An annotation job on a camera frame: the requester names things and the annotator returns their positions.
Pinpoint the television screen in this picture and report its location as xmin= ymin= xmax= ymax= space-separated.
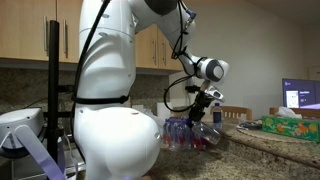
xmin=282 ymin=78 xmax=320 ymax=110

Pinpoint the black camera stand pole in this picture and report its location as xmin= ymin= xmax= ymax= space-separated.
xmin=42 ymin=19 xmax=84 ymax=166

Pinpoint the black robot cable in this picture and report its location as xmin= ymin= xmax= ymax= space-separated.
xmin=69 ymin=0 xmax=208 ymax=161

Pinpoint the Fiji water bottle red flower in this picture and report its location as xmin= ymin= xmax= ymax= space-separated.
xmin=192 ymin=134 xmax=206 ymax=151

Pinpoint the white box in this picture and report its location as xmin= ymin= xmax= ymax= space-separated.
xmin=156 ymin=101 xmax=174 ymax=123

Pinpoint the round woven placemat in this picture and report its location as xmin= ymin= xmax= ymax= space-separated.
xmin=236 ymin=124 xmax=268 ymax=139

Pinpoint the shrink-wrapped water bottle pack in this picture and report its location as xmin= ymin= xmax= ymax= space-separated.
xmin=162 ymin=116 xmax=194 ymax=151

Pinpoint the wrist mounted camera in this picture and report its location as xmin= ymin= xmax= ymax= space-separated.
xmin=201 ymin=83 xmax=226 ymax=104

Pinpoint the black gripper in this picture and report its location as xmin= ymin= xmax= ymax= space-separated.
xmin=188 ymin=91 xmax=214 ymax=128

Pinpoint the metal cabinet handle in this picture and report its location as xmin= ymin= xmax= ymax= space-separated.
xmin=162 ymin=39 xmax=167 ymax=67
xmin=63 ymin=18 xmax=69 ymax=58
xmin=43 ymin=14 xmax=48 ymax=56
xmin=152 ymin=38 xmax=157 ymax=66

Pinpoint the green floral tissue box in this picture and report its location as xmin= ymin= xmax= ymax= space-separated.
xmin=261 ymin=105 xmax=320 ymax=143

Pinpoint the wooden cabinet door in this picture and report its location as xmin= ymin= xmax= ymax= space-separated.
xmin=0 ymin=0 xmax=57 ymax=63
xmin=134 ymin=23 xmax=158 ymax=69
xmin=56 ymin=0 xmax=84 ymax=64
xmin=156 ymin=28 xmax=184 ymax=72

